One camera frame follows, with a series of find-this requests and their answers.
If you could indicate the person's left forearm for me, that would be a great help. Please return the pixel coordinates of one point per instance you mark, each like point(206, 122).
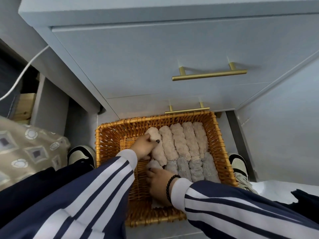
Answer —
point(74, 201)

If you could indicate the person's shoe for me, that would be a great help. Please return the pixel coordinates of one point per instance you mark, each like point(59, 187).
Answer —
point(79, 155)
point(240, 171)

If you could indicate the person's right shoe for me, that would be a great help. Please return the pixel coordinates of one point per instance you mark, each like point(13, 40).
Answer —
point(240, 171)

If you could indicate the white nightstand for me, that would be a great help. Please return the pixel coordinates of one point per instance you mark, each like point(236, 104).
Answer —
point(124, 59)

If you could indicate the person's right hand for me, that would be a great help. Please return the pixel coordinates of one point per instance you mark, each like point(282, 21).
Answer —
point(159, 186)

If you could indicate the patterned beige bedspread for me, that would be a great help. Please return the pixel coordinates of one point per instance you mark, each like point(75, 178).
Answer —
point(25, 151)

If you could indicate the single grey towel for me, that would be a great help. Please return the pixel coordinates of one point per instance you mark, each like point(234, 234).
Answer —
point(196, 170)
point(210, 169)
point(155, 164)
point(184, 167)
point(172, 167)

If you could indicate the light wooden board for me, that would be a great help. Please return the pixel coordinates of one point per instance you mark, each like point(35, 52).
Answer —
point(25, 107)

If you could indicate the orange wicker basket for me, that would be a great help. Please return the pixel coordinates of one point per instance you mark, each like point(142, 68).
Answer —
point(109, 139)

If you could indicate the person's left shoe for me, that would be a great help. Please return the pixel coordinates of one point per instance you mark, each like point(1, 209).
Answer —
point(79, 155)

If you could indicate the person's right forearm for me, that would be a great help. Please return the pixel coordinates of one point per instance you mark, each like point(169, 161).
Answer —
point(236, 214)

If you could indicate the person's left hand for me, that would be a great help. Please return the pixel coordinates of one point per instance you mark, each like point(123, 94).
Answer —
point(143, 148)

